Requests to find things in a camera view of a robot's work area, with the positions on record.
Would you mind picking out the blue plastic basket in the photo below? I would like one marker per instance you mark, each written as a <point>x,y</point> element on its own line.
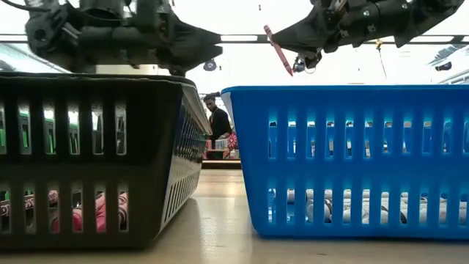
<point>253,176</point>

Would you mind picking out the person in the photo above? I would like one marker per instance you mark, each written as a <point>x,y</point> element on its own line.
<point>220,122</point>

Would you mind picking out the black plastic basket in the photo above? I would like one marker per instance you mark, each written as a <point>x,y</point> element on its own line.
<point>154,146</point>

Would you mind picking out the dark ceiling fixture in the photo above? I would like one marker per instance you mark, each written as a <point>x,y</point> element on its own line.
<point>443,66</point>

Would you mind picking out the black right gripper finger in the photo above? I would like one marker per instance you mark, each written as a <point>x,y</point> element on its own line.
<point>304,27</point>
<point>311,45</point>

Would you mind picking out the black ceiling light track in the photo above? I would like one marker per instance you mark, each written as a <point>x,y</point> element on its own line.
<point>242,38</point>

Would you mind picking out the round ceiling fixture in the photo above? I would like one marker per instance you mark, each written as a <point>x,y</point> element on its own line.
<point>210,65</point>

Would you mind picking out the black ceiling mounted camera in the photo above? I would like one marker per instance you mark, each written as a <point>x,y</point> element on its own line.
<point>304,64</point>

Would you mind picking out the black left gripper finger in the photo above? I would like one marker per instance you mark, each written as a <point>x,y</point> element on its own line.
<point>176,69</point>
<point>190,47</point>

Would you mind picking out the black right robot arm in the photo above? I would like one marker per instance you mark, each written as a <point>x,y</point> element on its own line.
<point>403,14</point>

